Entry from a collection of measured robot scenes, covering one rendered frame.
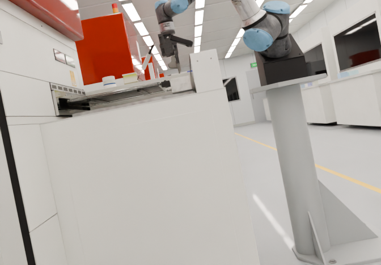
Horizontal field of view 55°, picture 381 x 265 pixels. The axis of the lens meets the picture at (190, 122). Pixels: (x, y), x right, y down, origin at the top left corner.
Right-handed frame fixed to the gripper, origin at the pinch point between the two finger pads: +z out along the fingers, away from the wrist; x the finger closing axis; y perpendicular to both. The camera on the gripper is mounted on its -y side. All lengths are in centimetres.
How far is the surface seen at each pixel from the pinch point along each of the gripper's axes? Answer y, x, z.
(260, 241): -23, -11, 99
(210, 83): -9, 59, 11
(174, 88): 3.6, 41.5, 9.4
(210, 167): -3, 67, 38
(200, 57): -8, 59, 1
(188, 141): 2, 66, 28
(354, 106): -266, -418, 86
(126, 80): 28.6, -8.0, -1.7
